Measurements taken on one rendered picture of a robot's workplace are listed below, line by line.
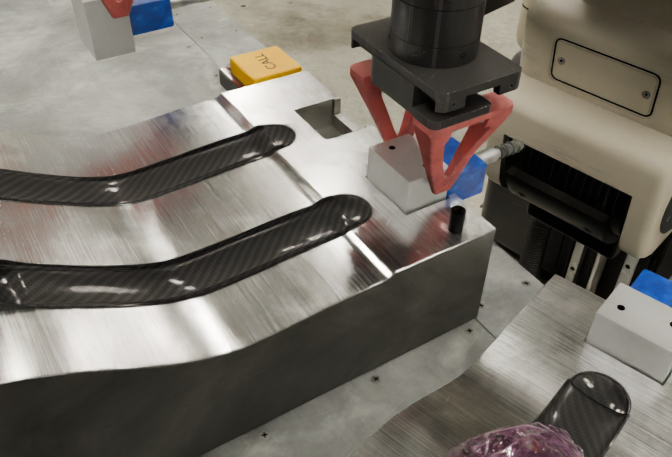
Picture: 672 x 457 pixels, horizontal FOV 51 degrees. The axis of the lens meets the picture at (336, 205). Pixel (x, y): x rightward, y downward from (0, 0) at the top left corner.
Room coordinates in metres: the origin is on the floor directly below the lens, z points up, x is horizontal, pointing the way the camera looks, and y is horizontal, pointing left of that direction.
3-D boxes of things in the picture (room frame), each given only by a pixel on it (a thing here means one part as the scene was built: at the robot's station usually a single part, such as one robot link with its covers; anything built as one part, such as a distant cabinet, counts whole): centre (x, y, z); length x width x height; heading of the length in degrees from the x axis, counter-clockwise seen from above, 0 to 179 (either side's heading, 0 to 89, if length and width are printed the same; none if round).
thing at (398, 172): (0.44, -0.09, 0.89); 0.13 x 0.05 x 0.05; 122
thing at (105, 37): (0.62, 0.17, 0.94); 0.13 x 0.05 x 0.05; 123
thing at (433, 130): (0.41, -0.07, 0.95); 0.07 x 0.07 x 0.09; 32
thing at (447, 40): (0.42, -0.06, 1.02); 0.10 x 0.07 x 0.07; 32
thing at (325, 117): (0.51, 0.00, 0.87); 0.05 x 0.05 x 0.04; 33
